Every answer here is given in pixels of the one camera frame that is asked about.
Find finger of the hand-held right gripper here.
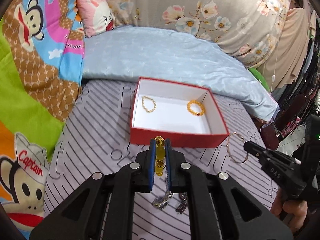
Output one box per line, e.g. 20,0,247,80
259,155,307,198
243,141,299,167

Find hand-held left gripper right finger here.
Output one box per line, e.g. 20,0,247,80
165,138,293,240

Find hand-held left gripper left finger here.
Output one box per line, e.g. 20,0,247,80
29,139,155,240

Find yellow large bead bracelet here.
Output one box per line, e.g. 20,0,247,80
154,136,166,177

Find thin gold bangle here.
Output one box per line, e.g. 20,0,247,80
226,132,250,164

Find red cardboard box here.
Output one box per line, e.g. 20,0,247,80
130,77,230,147

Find silver wrist watch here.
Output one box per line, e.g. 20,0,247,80
152,189,173,208

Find person's right hand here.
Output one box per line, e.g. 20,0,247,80
271,192,310,230

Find dark red cushion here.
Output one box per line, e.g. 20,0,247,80
260,120,279,149

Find grey striped bed sheet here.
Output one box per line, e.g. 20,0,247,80
44,79,283,240

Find green cushion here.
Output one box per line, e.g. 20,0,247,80
247,67,270,92

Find hanging dark clothes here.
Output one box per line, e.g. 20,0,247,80
275,12,320,140

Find beige hanging cloth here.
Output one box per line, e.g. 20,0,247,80
257,7,313,90

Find light blue blanket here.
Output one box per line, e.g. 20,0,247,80
82,26,279,120

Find colourful cartoon monkey blanket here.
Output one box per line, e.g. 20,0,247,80
0,0,105,240

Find grey floral quilt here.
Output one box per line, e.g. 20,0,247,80
100,0,292,68

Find pink cartoon pillow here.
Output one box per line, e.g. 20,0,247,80
76,0,115,38

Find amber bead bracelet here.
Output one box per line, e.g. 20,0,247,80
187,100,202,117

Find small gold bead bracelet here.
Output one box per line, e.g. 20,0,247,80
141,96,157,114

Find white cable with switch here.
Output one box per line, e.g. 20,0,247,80
271,0,282,83

